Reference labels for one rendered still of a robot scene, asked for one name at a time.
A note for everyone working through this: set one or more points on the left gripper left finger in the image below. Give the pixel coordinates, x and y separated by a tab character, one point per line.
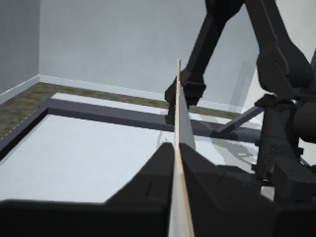
141	208

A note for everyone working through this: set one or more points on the white cardboard blank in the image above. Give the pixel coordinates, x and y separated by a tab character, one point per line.
184	134

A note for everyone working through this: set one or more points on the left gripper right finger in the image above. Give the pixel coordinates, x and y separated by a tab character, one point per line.
222	206

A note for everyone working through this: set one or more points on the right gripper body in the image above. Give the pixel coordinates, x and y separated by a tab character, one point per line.
283	146

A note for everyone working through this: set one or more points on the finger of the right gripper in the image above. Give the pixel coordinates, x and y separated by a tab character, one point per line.
279	199

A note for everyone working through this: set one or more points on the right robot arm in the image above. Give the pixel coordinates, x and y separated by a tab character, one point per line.
278	62

